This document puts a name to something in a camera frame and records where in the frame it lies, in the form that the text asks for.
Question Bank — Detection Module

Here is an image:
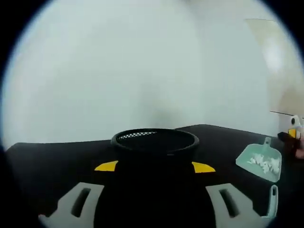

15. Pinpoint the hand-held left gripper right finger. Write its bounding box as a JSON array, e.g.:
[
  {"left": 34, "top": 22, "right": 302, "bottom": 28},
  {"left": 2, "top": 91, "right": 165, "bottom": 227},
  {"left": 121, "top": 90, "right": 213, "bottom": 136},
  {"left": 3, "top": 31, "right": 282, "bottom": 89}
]
[{"left": 191, "top": 161, "right": 271, "bottom": 228}]

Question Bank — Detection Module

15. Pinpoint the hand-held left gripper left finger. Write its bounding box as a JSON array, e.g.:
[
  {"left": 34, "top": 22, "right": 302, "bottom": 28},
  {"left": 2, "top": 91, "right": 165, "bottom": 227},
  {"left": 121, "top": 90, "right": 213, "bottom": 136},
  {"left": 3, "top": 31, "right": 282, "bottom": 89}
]
[{"left": 38, "top": 160, "right": 119, "bottom": 228}]

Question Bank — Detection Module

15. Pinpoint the large white paper trash piece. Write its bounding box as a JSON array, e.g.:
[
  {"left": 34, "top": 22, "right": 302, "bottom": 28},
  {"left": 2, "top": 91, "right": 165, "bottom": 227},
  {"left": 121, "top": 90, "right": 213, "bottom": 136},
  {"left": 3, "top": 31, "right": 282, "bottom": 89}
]
[{"left": 258, "top": 161, "right": 270, "bottom": 174}]

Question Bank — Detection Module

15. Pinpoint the teal hand broom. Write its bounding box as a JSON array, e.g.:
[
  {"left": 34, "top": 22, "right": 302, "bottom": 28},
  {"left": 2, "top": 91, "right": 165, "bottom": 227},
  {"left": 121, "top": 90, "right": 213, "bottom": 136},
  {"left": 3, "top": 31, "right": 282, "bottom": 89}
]
[{"left": 265, "top": 185, "right": 278, "bottom": 218}]

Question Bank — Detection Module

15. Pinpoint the teal plastic dustpan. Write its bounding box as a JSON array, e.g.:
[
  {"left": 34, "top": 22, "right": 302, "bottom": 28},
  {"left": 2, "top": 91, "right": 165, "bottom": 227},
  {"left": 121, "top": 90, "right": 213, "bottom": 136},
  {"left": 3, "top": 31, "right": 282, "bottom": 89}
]
[{"left": 235, "top": 137, "right": 283, "bottom": 183}]

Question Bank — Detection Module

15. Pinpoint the black mesh pen holder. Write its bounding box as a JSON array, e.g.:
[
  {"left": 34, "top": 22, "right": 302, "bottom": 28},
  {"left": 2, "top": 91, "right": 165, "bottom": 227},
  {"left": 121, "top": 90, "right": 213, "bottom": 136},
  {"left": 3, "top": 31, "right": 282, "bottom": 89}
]
[{"left": 94, "top": 128, "right": 216, "bottom": 228}]

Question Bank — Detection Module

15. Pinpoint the black tabletop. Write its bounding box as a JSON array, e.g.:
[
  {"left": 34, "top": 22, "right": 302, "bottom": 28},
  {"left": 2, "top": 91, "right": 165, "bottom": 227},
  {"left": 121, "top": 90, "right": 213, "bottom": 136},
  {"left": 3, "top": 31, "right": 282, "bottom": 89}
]
[{"left": 6, "top": 124, "right": 304, "bottom": 228}]

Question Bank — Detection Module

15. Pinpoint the person's right hand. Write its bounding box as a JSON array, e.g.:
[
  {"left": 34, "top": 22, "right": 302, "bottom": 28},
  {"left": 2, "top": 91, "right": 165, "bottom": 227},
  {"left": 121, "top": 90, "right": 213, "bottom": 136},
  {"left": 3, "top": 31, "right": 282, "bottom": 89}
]
[{"left": 294, "top": 139, "right": 304, "bottom": 159}]

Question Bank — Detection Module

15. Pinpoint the beige wall board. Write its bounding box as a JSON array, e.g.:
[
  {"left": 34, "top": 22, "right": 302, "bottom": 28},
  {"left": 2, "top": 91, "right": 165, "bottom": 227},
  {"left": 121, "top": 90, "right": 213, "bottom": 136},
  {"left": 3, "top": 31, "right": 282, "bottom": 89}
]
[{"left": 244, "top": 18, "right": 304, "bottom": 116}]

